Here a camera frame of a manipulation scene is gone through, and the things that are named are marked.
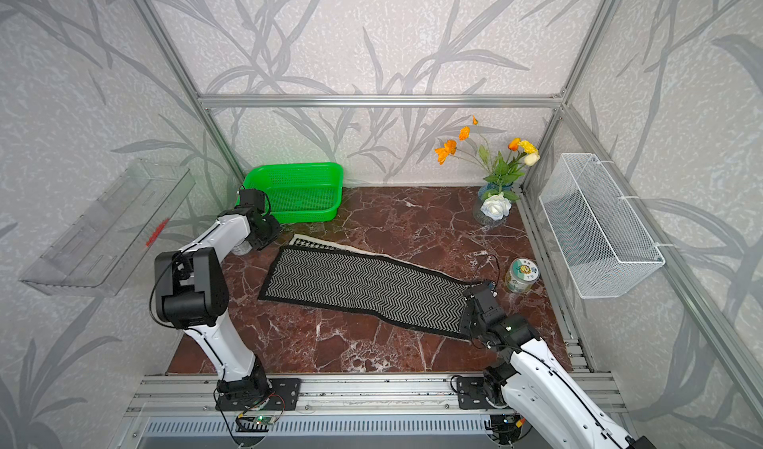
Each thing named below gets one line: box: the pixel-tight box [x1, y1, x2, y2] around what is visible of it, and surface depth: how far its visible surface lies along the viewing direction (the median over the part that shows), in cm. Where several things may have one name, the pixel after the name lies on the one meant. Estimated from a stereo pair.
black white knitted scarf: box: [258, 234, 479, 337], surface depth 93 cm
